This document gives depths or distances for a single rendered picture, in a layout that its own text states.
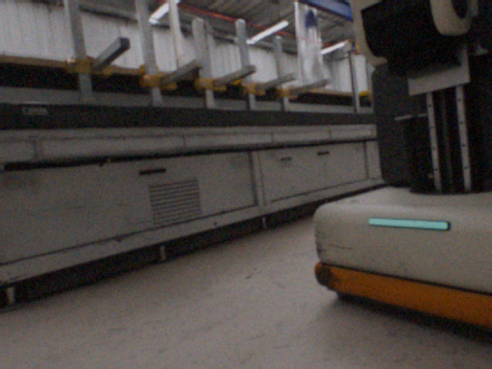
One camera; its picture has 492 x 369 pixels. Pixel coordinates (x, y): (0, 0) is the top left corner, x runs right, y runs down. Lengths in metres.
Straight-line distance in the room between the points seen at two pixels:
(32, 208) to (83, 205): 0.16
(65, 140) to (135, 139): 0.23
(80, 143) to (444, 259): 1.26
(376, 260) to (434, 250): 0.15
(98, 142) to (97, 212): 0.36
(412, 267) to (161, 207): 1.31
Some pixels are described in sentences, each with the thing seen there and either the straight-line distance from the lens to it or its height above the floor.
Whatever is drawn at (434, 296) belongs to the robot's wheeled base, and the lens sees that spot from 0.80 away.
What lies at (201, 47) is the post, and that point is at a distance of 1.76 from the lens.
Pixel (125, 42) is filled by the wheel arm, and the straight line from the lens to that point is 1.27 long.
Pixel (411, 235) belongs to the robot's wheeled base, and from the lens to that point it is 0.78.
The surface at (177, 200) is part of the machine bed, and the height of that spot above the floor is 0.28.
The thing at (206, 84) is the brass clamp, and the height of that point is 0.81.
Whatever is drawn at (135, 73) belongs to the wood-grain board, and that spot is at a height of 0.88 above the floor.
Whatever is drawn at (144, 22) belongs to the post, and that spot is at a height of 1.04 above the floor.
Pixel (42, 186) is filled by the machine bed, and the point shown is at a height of 0.43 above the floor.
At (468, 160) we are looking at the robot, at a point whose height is 0.36.
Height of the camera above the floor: 0.42
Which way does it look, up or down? 3 degrees down
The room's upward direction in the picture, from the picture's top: 7 degrees counter-clockwise
